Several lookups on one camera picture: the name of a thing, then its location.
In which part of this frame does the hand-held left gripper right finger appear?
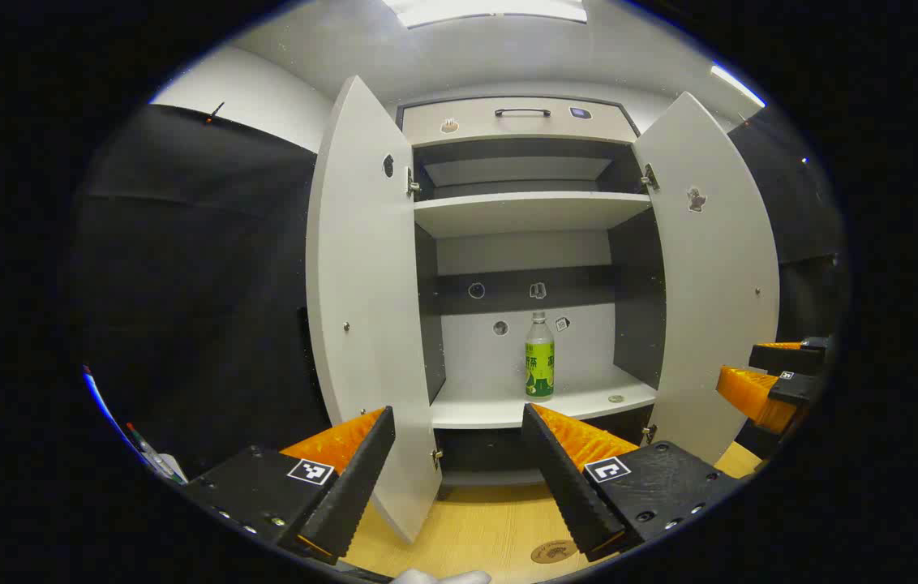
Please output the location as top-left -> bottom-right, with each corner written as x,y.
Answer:
521,402 -> 745,563

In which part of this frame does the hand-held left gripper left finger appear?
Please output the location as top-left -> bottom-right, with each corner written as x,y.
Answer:
182,406 -> 397,566

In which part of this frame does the round brown coaster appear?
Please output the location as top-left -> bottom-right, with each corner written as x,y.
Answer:
530,539 -> 580,565

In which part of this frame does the grey cabinet door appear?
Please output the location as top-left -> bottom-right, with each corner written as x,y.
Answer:
305,75 -> 444,544
632,91 -> 781,465

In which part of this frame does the green label plastic bottle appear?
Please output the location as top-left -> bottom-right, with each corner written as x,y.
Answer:
525,311 -> 556,399

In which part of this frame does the white cabinet shelf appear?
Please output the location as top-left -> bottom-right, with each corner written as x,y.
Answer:
430,363 -> 659,431
414,191 -> 653,239

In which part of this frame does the grey cabinet drawer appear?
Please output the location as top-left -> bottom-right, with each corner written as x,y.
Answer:
401,97 -> 640,148

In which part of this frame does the white power strip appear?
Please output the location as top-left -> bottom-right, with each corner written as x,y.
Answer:
127,422 -> 188,486

